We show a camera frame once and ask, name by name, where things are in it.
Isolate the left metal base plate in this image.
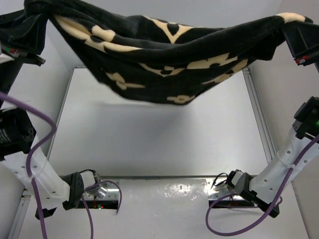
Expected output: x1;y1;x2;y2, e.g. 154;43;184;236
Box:
84;180;120;200

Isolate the metal base plate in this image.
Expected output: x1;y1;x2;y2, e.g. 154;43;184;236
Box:
84;180;120;200
206;177;233;201

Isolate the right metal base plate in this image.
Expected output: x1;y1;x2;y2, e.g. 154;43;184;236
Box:
206;177;233;201

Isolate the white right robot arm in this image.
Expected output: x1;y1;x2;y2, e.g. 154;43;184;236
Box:
225;21;319;218

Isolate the aluminium frame rail left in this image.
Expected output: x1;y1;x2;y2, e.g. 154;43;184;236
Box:
8;189;31;239

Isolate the black floral plush pillowcase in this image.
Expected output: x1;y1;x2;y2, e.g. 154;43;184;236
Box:
0;0;312;105

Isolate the aluminium frame rail right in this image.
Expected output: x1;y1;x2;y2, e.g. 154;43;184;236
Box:
243;67;276;162

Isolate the aluminium frame rail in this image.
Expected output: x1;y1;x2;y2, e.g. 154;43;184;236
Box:
243;67;276;162
8;189;31;239

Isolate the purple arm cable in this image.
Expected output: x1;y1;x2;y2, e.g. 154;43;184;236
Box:
205;135;319;236
0;91;123;239

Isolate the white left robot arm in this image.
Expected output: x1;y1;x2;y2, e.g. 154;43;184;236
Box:
0;10;98;219

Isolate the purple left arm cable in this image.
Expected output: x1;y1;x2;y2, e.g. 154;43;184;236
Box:
0;91;123;239

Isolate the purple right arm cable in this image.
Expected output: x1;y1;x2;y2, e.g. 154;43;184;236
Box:
205;135;319;236

